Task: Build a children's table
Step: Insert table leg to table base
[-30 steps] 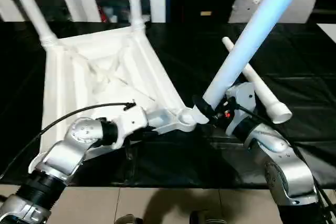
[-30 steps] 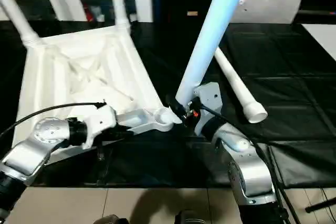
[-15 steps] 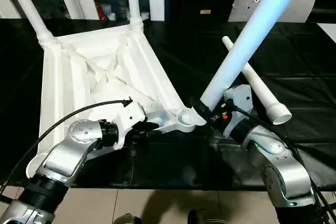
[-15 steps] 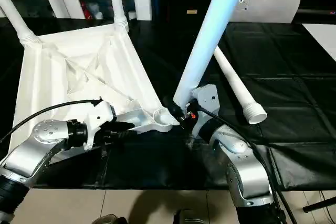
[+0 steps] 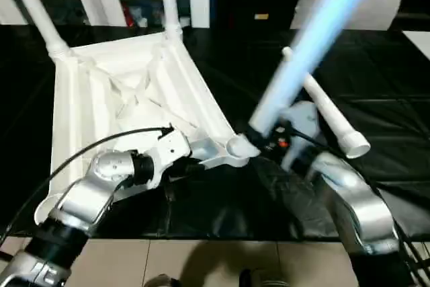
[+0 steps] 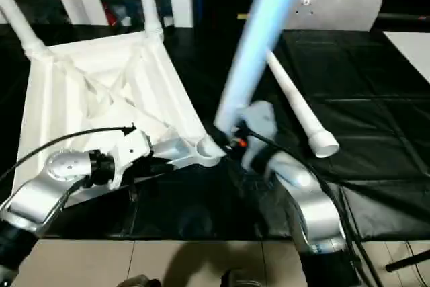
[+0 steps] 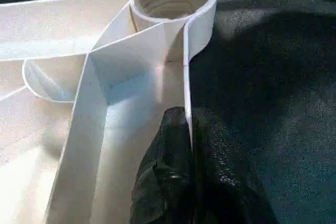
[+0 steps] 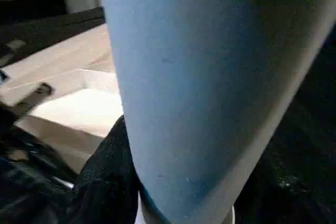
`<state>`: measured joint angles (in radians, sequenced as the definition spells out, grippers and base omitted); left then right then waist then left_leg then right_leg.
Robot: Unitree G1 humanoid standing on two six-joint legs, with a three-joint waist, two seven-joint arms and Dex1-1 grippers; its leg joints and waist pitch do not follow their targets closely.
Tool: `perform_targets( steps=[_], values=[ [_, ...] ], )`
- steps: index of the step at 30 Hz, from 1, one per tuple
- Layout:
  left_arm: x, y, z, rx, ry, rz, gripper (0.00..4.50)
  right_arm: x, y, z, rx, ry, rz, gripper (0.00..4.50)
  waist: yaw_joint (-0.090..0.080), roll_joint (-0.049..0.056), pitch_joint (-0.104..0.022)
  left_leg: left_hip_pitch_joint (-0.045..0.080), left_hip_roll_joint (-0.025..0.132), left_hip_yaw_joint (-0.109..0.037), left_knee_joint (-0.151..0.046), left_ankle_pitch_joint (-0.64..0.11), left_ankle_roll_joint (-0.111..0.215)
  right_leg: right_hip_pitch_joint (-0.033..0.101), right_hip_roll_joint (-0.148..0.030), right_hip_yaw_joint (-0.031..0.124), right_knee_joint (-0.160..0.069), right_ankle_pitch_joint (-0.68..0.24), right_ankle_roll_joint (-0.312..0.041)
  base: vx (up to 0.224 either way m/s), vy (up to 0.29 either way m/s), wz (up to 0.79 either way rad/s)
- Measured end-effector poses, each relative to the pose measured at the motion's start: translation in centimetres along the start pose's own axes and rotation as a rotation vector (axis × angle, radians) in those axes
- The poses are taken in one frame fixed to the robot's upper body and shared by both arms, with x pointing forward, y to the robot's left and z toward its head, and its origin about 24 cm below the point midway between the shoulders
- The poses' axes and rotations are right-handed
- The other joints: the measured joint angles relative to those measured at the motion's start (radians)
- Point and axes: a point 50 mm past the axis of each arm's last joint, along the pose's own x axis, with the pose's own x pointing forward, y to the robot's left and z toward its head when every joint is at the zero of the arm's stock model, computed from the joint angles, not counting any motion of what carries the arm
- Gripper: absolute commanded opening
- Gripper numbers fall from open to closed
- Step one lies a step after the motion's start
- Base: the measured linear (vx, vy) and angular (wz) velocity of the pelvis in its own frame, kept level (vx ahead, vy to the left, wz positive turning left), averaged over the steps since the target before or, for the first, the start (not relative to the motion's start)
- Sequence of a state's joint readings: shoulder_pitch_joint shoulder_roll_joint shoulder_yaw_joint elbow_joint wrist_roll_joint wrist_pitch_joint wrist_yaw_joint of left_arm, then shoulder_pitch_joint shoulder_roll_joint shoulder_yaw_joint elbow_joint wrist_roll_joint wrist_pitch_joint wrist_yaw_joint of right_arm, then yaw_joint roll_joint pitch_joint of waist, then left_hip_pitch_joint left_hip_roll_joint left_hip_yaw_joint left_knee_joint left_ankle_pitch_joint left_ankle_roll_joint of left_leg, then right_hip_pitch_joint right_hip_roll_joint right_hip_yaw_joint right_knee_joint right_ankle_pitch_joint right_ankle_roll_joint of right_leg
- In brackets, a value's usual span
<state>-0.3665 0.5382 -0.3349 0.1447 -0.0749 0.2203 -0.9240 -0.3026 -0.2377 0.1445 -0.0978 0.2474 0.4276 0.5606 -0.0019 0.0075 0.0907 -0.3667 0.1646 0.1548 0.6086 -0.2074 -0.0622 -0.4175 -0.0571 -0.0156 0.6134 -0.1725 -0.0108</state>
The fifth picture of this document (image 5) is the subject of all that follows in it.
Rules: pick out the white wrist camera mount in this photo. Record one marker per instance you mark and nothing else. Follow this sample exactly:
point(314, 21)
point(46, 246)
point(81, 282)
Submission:
point(171, 146)
point(302, 119)

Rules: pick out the white flat panel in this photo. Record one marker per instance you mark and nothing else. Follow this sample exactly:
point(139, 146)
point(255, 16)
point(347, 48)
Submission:
point(418, 40)

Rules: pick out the dark left robot leg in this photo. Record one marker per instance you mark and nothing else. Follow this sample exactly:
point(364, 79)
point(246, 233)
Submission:
point(161, 281)

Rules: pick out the white plastic table top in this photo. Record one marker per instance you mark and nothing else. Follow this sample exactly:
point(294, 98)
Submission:
point(100, 99)

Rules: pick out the black bar with red light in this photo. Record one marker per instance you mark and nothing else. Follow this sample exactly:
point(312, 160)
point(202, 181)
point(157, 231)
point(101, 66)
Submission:
point(413, 16)

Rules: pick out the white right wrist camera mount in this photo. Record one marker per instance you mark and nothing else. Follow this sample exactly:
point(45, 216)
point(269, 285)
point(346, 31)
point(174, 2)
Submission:
point(302, 119)

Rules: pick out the black mat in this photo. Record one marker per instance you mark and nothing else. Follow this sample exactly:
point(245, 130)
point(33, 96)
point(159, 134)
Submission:
point(386, 99)

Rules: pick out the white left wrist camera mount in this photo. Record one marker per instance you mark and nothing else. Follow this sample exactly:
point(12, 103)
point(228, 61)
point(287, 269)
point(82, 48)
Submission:
point(171, 146)

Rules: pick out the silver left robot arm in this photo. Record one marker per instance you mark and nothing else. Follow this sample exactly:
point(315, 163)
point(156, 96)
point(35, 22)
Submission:
point(84, 193)

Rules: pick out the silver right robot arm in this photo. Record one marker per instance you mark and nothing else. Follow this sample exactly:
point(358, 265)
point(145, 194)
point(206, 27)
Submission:
point(356, 193)

